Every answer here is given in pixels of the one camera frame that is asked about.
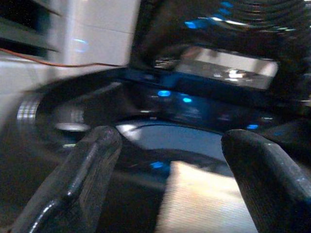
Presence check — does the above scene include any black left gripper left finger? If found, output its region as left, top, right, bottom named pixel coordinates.
left=9, top=125, right=122, bottom=233

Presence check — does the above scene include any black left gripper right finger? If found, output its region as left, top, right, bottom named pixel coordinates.
left=221, top=128, right=311, bottom=233

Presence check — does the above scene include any white garment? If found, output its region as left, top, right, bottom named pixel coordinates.
left=155, top=160, right=258, bottom=233

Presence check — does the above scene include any black washing machine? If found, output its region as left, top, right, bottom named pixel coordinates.
left=0, top=0, right=311, bottom=233

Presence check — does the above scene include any thin red cable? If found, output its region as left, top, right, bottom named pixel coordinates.
left=0, top=47, right=122, bottom=68

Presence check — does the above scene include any black framed wall opening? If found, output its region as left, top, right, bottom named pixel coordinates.
left=0, top=0, right=61, bottom=57

